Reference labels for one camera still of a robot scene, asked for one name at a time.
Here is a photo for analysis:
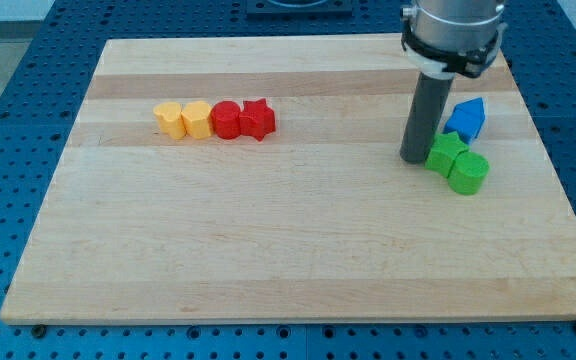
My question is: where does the red star block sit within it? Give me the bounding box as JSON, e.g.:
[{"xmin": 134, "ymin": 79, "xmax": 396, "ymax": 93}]
[{"xmin": 239, "ymin": 98, "xmax": 276, "ymax": 141}]

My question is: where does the green circle block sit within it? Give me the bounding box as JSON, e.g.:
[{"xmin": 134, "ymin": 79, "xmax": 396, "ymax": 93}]
[{"xmin": 448, "ymin": 152, "xmax": 490, "ymax": 195}]

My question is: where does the red circle block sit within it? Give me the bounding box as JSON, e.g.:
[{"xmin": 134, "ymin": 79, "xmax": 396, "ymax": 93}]
[{"xmin": 211, "ymin": 101, "xmax": 241, "ymax": 140}]

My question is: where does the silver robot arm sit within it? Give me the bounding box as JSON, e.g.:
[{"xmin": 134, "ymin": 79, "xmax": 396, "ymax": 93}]
[{"xmin": 400, "ymin": 0, "xmax": 507, "ymax": 80}]

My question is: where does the yellow pentagon block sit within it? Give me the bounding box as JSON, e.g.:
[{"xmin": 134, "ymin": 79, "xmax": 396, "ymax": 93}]
[{"xmin": 182, "ymin": 101, "xmax": 212, "ymax": 139}]

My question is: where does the blue house-shaped block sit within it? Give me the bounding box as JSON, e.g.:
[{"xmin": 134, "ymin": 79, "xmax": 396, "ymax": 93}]
[{"xmin": 443, "ymin": 97, "xmax": 486, "ymax": 145}]

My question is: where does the wooden board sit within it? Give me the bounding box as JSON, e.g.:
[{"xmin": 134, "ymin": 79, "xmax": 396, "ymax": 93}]
[{"xmin": 0, "ymin": 34, "xmax": 576, "ymax": 325}]

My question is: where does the yellow heart block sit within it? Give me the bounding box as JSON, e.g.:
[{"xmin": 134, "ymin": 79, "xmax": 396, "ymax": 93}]
[{"xmin": 153, "ymin": 102, "xmax": 187, "ymax": 140}]

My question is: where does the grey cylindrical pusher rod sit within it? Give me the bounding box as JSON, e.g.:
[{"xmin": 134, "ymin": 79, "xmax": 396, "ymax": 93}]
[{"xmin": 399, "ymin": 73, "xmax": 453, "ymax": 164}]

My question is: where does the green star block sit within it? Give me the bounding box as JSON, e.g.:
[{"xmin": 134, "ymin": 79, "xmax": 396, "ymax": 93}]
[{"xmin": 424, "ymin": 132, "xmax": 470, "ymax": 178}]

